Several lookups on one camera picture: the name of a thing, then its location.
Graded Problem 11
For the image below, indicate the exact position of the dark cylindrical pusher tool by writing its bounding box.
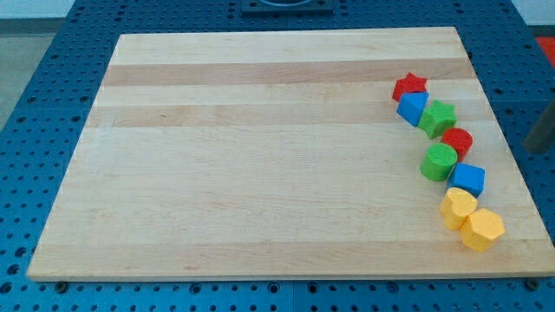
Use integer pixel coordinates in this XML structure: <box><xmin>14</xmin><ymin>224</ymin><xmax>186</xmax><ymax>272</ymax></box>
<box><xmin>522</xmin><ymin>101</ymin><xmax>554</xmax><ymax>154</ymax></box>

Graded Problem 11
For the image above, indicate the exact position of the red cylinder block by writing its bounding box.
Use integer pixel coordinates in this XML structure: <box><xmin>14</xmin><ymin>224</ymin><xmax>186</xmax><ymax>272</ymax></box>
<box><xmin>441</xmin><ymin>127</ymin><xmax>473</xmax><ymax>162</ymax></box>

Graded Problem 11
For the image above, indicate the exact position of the green star block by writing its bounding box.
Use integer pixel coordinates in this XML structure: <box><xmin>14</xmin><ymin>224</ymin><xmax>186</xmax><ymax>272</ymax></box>
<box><xmin>417</xmin><ymin>100</ymin><xmax>458</xmax><ymax>139</ymax></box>

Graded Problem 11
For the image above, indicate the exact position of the red star block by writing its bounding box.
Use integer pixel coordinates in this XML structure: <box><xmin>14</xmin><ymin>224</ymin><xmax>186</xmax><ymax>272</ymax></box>
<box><xmin>392</xmin><ymin>72</ymin><xmax>428</xmax><ymax>102</ymax></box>

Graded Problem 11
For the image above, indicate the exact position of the blue cube block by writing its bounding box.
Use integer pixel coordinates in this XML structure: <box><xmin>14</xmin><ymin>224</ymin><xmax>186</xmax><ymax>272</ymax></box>
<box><xmin>447</xmin><ymin>163</ymin><xmax>486</xmax><ymax>198</ymax></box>

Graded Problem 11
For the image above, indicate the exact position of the green cylinder block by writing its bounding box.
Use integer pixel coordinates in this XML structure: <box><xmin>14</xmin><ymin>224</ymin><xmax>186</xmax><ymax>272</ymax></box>
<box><xmin>420</xmin><ymin>143</ymin><xmax>458</xmax><ymax>181</ymax></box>

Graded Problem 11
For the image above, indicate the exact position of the yellow heart block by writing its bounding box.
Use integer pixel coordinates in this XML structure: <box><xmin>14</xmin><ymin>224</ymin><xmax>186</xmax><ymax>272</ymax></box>
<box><xmin>440</xmin><ymin>187</ymin><xmax>478</xmax><ymax>231</ymax></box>

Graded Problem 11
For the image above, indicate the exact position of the yellow hexagon block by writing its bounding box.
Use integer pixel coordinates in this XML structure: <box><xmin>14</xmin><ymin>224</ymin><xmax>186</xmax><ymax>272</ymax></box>
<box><xmin>460</xmin><ymin>208</ymin><xmax>506</xmax><ymax>252</ymax></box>

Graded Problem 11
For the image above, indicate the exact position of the blue triangle block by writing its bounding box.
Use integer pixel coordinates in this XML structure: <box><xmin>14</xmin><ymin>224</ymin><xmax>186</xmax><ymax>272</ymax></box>
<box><xmin>396</xmin><ymin>92</ymin><xmax>429</xmax><ymax>127</ymax></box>

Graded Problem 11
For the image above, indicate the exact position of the wooden board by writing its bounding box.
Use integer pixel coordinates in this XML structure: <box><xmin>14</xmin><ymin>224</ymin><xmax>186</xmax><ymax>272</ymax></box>
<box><xmin>27</xmin><ymin>27</ymin><xmax>554</xmax><ymax>282</ymax></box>

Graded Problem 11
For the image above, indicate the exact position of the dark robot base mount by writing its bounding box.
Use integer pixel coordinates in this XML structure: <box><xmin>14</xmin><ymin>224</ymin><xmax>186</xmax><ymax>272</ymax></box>
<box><xmin>240</xmin><ymin>0</ymin><xmax>336</xmax><ymax>16</ymax></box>

